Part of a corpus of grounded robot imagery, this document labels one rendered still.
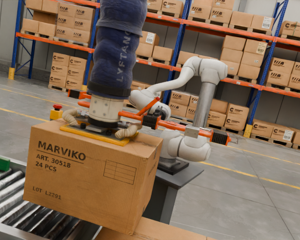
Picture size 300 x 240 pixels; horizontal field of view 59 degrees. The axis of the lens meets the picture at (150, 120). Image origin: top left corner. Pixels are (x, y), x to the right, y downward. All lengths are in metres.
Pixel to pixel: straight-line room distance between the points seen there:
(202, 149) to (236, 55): 6.71
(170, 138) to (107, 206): 0.83
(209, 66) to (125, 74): 0.83
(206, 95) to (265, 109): 8.10
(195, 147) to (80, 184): 0.90
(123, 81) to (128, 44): 0.18
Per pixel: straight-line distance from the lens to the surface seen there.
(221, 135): 1.32
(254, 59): 8.54
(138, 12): 1.33
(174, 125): 1.32
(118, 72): 1.31
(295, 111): 10.28
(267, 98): 9.98
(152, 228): 1.71
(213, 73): 1.97
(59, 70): 9.59
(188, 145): 1.93
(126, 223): 1.35
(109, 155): 1.25
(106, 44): 1.31
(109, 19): 1.32
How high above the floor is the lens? 1.47
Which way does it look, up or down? 11 degrees down
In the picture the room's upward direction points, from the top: 12 degrees clockwise
